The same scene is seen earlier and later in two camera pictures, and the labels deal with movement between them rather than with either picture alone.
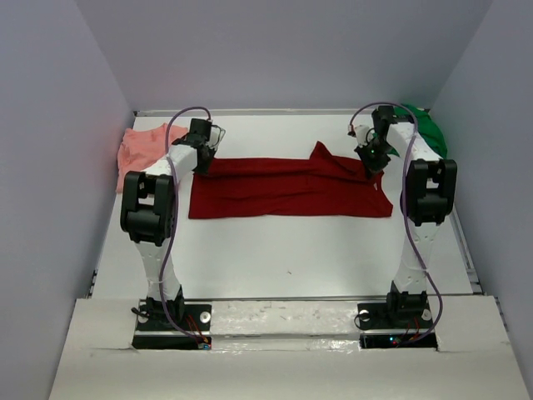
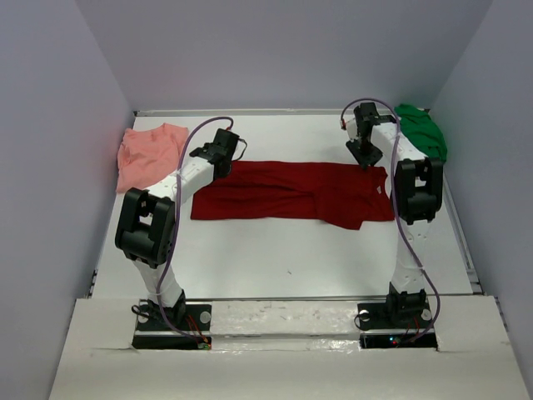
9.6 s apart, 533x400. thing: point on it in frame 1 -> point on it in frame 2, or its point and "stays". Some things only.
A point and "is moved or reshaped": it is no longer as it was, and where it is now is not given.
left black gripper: [204, 160] -> [224, 167]
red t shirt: [326, 184] is moved or reshaped
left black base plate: [153, 317] stays
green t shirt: [426, 126] stays
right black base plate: [377, 316] stays
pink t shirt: [139, 148] stays
